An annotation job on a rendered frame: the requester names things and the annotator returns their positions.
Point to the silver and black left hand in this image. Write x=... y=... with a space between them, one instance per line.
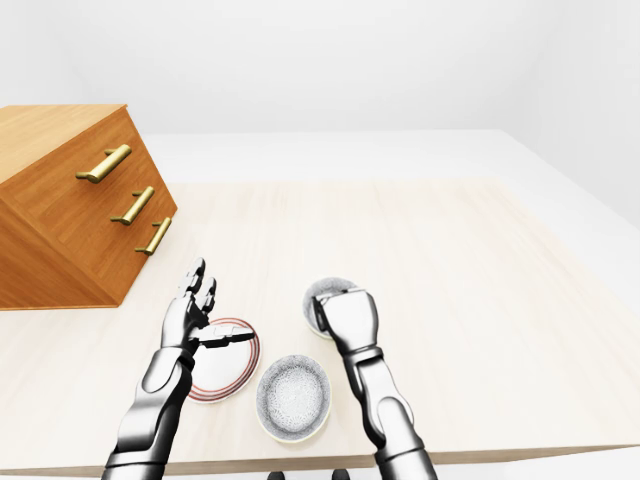
x=177 y=320

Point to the silver and black right hand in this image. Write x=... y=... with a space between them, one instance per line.
x=350 y=317

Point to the silver and black right arm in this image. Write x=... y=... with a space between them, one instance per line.
x=390 y=415

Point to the silver and black left arm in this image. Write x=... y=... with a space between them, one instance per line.
x=155 y=395

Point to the patterned black and white bowl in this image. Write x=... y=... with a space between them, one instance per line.
x=320 y=292
x=292 y=400

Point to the white plate with red rings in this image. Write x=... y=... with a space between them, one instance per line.
x=225 y=370

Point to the small wooden drawer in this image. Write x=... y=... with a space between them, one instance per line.
x=131 y=266

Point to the medium wooden drawer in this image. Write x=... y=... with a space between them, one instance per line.
x=100 y=226

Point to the wooden cabinet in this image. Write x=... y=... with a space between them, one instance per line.
x=40 y=270

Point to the small dark shape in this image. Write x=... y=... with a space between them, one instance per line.
x=341 y=474
x=276 y=475

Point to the large wooden drawer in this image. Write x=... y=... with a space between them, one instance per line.
x=65 y=167

